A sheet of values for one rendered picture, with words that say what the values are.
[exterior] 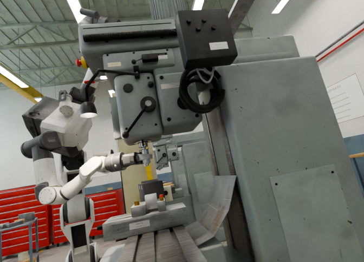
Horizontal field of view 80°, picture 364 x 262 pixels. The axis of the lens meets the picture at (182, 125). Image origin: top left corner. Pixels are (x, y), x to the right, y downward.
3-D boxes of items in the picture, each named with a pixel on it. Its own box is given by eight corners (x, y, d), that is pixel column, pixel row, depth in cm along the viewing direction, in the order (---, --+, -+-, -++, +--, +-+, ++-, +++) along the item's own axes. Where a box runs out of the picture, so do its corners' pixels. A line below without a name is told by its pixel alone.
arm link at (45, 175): (31, 209, 98) (25, 162, 104) (50, 207, 111) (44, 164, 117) (54, 201, 98) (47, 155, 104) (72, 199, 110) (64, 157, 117)
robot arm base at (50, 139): (30, 165, 112) (15, 146, 109) (46, 153, 124) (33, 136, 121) (51, 155, 109) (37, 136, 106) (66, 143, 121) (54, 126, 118)
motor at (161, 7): (155, 21, 110) (145, -29, 117) (154, 45, 129) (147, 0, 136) (193, 19, 114) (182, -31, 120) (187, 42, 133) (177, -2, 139)
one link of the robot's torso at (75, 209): (64, 223, 146) (61, 156, 159) (92, 217, 153) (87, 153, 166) (61, 225, 133) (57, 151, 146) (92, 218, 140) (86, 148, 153)
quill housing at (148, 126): (121, 141, 94) (112, 73, 100) (125, 147, 114) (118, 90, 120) (164, 133, 97) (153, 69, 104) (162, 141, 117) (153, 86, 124)
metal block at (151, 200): (146, 210, 95) (144, 196, 96) (147, 208, 101) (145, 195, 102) (157, 207, 96) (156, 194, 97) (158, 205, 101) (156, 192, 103)
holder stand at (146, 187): (147, 217, 124) (142, 181, 128) (141, 213, 144) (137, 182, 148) (167, 212, 128) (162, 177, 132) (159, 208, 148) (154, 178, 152)
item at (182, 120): (163, 126, 96) (154, 72, 101) (161, 136, 119) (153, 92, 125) (204, 120, 99) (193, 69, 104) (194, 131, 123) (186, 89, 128)
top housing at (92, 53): (78, 53, 97) (76, 21, 101) (93, 78, 123) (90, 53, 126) (181, 44, 106) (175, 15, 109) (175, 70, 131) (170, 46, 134)
